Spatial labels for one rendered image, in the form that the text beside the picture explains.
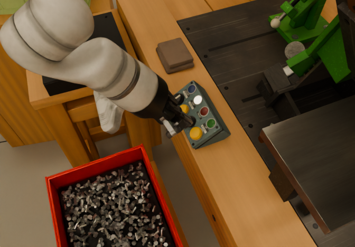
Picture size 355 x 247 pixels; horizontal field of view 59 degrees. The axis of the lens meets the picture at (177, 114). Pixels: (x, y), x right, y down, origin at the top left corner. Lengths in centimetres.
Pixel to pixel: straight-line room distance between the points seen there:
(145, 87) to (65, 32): 15
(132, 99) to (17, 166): 148
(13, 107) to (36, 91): 72
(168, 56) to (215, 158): 31
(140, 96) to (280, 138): 21
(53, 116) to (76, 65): 59
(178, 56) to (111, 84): 44
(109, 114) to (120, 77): 9
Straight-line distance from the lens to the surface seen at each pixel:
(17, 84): 154
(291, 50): 68
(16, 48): 39
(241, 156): 71
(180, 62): 83
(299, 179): 46
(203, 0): 113
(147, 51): 91
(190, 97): 74
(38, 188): 179
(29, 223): 173
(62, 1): 36
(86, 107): 101
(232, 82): 84
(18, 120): 174
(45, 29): 36
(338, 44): 60
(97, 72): 41
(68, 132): 107
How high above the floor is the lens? 152
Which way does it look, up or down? 55 degrees down
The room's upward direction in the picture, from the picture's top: straight up
